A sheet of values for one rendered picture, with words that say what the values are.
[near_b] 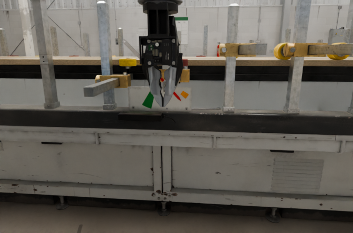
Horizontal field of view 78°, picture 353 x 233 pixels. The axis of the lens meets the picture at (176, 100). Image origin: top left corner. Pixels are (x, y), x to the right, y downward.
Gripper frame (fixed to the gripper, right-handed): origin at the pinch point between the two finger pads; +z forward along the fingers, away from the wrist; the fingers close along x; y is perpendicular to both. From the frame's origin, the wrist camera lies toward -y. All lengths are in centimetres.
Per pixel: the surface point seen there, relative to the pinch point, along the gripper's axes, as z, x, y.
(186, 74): -2.3, 4.9, -37.2
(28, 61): -6, -78, -62
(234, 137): 25, 25, -40
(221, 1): -174, 113, -751
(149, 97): 7.4, -10.0, -37.5
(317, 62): -6, 65, -58
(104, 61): -7.3, -28.3, -38.7
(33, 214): 83, -85, -57
